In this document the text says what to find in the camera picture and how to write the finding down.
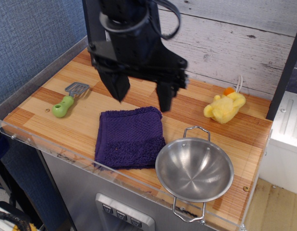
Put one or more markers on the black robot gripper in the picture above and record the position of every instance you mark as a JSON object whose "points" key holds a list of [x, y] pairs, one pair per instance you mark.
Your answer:
{"points": [[135, 49]]}

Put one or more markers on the silver metal pot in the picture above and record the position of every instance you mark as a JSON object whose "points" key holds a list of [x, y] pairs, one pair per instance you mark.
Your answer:
{"points": [[194, 170]]}

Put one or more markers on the green and grey spatula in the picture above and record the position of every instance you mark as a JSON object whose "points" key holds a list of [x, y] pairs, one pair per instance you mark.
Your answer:
{"points": [[75, 89]]}

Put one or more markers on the purple folded towel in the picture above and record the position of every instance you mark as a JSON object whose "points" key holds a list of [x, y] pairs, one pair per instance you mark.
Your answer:
{"points": [[129, 139]]}

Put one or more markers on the yellow plush duck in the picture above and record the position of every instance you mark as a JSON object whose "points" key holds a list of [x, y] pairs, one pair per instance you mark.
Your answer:
{"points": [[225, 107]]}

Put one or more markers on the silver button control panel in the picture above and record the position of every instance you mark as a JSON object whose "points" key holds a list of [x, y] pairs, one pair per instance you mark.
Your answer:
{"points": [[116, 216]]}

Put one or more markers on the clear acrylic front guard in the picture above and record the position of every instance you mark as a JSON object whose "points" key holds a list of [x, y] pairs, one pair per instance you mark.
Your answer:
{"points": [[78, 180]]}

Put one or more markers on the white cabinet at right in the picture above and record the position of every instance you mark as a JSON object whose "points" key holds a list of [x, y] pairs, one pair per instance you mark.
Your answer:
{"points": [[279, 163]]}

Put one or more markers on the dark vertical post right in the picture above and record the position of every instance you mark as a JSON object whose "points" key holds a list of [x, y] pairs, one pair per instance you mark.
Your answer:
{"points": [[283, 82]]}

